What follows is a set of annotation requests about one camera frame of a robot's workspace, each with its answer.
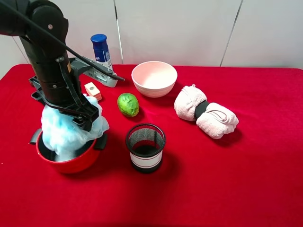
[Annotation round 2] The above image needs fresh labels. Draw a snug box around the green mango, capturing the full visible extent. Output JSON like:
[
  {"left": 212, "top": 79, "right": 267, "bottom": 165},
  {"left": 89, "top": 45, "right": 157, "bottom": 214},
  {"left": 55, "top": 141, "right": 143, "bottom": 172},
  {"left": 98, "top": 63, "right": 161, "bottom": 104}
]
[{"left": 117, "top": 93, "right": 140, "bottom": 117}]

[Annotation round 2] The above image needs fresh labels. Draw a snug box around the orange white sponge block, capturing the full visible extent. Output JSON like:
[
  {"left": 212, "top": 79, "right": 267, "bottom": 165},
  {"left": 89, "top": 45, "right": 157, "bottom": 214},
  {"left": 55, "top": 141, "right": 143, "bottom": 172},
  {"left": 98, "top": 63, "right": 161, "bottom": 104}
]
[{"left": 84, "top": 82, "right": 102, "bottom": 101}]

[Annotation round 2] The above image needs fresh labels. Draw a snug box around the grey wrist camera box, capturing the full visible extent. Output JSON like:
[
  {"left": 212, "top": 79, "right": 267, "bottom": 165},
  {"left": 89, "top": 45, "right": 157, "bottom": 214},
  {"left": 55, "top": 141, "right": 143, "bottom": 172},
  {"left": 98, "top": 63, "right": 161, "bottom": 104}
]
[{"left": 69, "top": 57, "right": 118, "bottom": 87}]

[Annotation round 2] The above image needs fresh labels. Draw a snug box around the black mesh pen holder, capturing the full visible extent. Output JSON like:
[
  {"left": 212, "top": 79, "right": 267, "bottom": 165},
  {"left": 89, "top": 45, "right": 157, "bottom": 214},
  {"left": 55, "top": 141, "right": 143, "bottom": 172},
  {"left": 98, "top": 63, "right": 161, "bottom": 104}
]
[{"left": 125, "top": 123, "right": 166, "bottom": 174}]

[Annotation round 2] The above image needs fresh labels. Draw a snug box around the pink rolled towel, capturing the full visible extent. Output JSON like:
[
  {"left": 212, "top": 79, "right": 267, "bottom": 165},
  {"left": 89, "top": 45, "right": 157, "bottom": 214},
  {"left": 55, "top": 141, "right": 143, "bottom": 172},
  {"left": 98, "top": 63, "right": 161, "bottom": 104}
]
[{"left": 174, "top": 84, "right": 239, "bottom": 139}]

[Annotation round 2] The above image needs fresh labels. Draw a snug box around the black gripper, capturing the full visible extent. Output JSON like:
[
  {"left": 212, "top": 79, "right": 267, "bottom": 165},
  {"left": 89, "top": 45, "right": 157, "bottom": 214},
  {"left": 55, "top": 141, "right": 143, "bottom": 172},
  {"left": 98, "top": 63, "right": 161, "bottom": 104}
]
[{"left": 29, "top": 76, "right": 99, "bottom": 131}]

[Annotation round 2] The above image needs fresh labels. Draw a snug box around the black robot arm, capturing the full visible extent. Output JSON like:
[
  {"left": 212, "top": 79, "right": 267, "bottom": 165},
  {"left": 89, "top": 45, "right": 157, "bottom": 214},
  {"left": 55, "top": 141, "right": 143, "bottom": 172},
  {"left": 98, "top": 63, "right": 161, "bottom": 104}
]
[{"left": 0, "top": 0, "right": 99, "bottom": 131}]

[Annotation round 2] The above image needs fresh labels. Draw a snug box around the black band on towel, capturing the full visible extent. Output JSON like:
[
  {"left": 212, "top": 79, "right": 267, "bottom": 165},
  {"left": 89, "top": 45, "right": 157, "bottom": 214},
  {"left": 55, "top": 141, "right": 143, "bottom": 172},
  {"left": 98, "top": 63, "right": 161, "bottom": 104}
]
[{"left": 195, "top": 100, "right": 209, "bottom": 119}]

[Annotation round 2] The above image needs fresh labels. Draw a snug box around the red pot with black handles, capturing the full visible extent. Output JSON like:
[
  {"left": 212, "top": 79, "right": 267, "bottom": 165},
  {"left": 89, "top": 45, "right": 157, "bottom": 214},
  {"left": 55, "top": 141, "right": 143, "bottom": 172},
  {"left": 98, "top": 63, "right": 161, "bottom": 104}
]
[{"left": 30, "top": 129, "right": 107, "bottom": 174}]

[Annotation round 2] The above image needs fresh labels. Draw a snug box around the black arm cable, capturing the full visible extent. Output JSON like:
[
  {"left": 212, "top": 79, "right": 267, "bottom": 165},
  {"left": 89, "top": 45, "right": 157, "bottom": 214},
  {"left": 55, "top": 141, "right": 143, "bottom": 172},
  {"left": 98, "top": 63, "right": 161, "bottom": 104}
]
[{"left": 4, "top": 0, "right": 126, "bottom": 82}]

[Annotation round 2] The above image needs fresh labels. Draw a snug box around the blue white spray bottle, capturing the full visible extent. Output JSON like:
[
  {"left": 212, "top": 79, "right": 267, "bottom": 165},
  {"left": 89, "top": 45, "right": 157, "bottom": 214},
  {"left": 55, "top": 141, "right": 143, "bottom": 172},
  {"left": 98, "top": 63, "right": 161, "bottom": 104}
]
[{"left": 90, "top": 34, "right": 113, "bottom": 70}]

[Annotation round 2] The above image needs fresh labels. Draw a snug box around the pink plastic bowl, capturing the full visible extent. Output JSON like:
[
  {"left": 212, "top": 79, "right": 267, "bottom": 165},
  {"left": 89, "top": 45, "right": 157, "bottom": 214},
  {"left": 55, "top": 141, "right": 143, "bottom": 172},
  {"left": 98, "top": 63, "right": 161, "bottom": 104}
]
[{"left": 131, "top": 61, "right": 178, "bottom": 98}]

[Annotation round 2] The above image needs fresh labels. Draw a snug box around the red velvet tablecloth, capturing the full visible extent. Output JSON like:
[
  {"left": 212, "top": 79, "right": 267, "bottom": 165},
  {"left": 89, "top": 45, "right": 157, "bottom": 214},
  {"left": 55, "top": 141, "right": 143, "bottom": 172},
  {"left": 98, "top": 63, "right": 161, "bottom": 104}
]
[{"left": 0, "top": 65, "right": 303, "bottom": 227}]

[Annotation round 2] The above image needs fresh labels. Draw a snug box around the light blue bath loofah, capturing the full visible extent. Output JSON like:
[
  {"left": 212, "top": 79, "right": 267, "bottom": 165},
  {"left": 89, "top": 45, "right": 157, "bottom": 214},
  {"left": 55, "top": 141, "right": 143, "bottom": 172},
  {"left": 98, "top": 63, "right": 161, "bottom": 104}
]
[{"left": 41, "top": 96, "right": 109, "bottom": 162}]

